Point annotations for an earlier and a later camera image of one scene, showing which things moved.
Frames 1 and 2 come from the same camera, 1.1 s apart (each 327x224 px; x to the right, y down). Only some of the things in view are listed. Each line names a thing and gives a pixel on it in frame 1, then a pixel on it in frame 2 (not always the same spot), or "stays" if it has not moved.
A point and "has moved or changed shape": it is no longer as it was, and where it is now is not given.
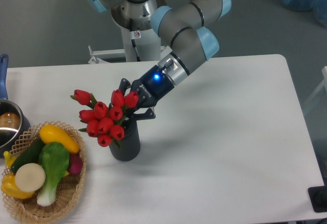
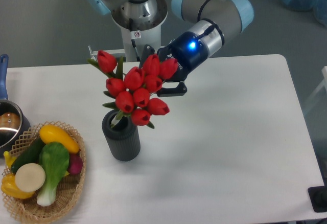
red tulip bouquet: [103, 122] has moved or changed shape
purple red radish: [75, 164] stays
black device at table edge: [318, 197] stays
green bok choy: [54, 158] stays
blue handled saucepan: [14, 127] stays
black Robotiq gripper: [151, 87] -> [187, 51]
